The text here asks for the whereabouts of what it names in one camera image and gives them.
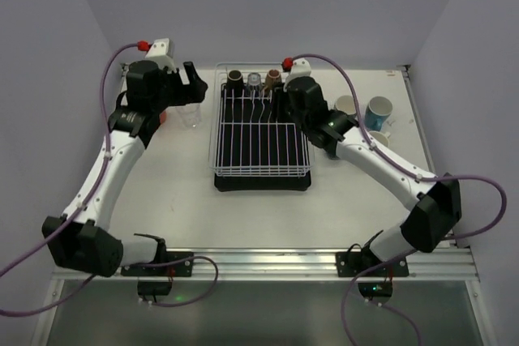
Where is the clear faceted glass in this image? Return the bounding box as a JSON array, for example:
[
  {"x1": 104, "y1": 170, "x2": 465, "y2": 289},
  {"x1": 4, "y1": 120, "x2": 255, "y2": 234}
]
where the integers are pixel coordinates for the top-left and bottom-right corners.
[{"x1": 177, "y1": 103, "x2": 202, "y2": 128}]

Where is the grey-blue faceted cup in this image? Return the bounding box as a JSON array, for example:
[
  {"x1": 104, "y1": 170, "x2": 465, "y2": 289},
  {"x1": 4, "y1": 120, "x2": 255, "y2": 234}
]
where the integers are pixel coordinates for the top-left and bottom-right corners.
[{"x1": 334, "y1": 95, "x2": 357, "y2": 117}]

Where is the dark blue mug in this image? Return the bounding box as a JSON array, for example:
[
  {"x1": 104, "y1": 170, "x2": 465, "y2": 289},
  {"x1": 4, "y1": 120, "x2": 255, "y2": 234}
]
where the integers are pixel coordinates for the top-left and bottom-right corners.
[{"x1": 364, "y1": 96, "x2": 393, "y2": 131}]

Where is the white faceted cup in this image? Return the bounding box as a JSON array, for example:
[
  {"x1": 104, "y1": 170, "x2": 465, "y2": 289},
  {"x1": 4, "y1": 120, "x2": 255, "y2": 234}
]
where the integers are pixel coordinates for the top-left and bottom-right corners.
[{"x1": 368, "y1": 130, "x2": 390, "y2": 147}]

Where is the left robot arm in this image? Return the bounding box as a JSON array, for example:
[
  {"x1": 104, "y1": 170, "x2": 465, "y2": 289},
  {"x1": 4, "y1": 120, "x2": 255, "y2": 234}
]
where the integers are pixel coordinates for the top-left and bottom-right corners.
[{"x1": 41, "y1": 60, "x2": 208, "y2": 277}]

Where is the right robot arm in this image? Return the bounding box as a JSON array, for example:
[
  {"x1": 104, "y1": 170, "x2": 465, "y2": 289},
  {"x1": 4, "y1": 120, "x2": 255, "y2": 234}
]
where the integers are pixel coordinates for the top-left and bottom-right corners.
[{"x1": 274, "y1": 75, "x2": 461, "y2": 269}]

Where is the brown striped cup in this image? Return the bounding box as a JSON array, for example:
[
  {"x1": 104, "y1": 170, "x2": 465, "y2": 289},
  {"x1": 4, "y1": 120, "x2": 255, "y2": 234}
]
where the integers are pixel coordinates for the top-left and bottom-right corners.
[{"x1": 262, "y1": 69, "x2": 282, "y2": 96}]

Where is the dark brown cup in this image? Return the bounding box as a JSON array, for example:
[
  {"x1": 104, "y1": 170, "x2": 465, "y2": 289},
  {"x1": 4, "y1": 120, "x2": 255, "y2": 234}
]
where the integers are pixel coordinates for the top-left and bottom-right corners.
[{"x1": 225, "y1": 70, "x2": 245, "y2": 98}]

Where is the clear glass back left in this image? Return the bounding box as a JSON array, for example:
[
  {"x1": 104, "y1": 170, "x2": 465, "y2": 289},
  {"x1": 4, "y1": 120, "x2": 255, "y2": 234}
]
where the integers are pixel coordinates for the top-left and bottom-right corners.
[{"x1": 246, "y1": 72, "x2": 263, "y2": 96}]

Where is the black drip tray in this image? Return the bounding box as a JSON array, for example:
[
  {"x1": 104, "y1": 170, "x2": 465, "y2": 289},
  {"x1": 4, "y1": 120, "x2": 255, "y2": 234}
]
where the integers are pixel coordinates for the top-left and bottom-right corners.
[{"x1": 209, "y1": 84, "x2": 314, "y2": 192}]

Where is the right controller box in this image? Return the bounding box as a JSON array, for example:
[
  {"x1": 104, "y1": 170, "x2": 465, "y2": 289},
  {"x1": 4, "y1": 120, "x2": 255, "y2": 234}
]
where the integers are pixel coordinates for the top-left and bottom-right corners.
[{"x1": 358, "y1": 281, "x2": 393, "y2": 304}]

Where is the controller box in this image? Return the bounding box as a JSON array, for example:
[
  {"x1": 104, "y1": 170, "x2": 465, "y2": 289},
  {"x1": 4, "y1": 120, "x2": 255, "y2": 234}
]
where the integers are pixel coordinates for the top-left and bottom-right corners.
[
  {"x1": 358, "y1": 281, "x2": 393, "y2": 304},
  {"x1": 137, "y1": 281, "x2": 172, "y2": 302}
]

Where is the left controller box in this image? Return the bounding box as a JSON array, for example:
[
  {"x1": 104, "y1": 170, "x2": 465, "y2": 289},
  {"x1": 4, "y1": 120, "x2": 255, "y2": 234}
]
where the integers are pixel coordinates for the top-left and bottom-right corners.
[{"x1": 137, "y1": 281, "x2": 172, "y2": 302}]

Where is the white wire dish rack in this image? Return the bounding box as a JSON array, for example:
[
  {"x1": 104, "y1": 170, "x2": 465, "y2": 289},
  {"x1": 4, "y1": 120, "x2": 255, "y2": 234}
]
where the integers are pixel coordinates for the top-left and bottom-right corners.
[{"x1": 209, "y1": 63, "x2": 314, "y2": 179}]

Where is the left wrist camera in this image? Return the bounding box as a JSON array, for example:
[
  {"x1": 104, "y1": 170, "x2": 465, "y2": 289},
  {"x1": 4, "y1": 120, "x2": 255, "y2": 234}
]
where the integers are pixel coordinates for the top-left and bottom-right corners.
[{"x1": 144, "y1": 38, "x2": 178, "y2": 73}]

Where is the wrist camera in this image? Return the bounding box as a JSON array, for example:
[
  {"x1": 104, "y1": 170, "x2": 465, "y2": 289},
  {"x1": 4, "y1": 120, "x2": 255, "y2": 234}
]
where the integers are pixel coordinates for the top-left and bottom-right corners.
[
  {"x1": 281, "y1": 58, "x2": 311, "y2": 88},
  {"x1": 144, "y1": 38, "x2": 178, "y2": 73}
]

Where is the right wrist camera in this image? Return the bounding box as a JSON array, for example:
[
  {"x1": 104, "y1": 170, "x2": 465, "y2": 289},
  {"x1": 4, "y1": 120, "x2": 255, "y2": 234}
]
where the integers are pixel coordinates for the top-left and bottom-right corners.
[{"x1": 281, "y1": 58, "x2": 311, "y2": 88}]

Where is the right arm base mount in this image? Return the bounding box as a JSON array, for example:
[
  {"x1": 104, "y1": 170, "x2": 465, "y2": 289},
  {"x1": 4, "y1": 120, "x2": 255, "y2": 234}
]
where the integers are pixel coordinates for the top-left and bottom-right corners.
[{"x1": 335, "y1": 243, "x2": 410, "y2": 278}]

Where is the aluminium rail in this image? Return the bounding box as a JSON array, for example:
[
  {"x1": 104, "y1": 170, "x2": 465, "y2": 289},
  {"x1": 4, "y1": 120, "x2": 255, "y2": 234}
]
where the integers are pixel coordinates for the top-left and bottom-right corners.
[{"x1": 51, "y1": 246, "x2": 480, "y2": 282}]

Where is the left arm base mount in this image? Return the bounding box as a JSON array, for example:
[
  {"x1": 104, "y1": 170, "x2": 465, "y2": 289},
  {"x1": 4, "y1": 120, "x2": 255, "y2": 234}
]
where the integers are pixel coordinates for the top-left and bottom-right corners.
[{"x1": 120, "y1": 233, "x2": 195, "y2": 277}]

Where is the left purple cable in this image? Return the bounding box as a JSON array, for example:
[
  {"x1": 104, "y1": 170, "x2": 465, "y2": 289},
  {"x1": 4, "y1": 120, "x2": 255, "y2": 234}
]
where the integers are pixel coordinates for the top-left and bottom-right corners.
[{"x1": 0, "y1": 39, "x2": 220, "y2": 319}]

